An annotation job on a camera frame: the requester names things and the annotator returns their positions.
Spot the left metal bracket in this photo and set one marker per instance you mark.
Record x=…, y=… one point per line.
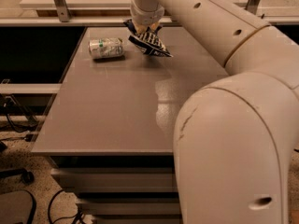
x=62, y=10

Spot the crushed 7up can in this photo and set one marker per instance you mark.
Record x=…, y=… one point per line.
x=105, y=48

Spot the blue chip bag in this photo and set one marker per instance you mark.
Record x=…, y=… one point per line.
x=149, y=43

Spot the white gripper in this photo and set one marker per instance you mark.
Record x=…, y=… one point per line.
x=146, y=15

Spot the grey drawer cabinet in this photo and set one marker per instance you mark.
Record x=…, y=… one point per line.
x=109, y=131

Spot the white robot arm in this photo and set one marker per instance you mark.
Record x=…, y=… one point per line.
x=233, y=139

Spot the black office chair base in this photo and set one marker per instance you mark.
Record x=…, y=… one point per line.
x=17, y=206

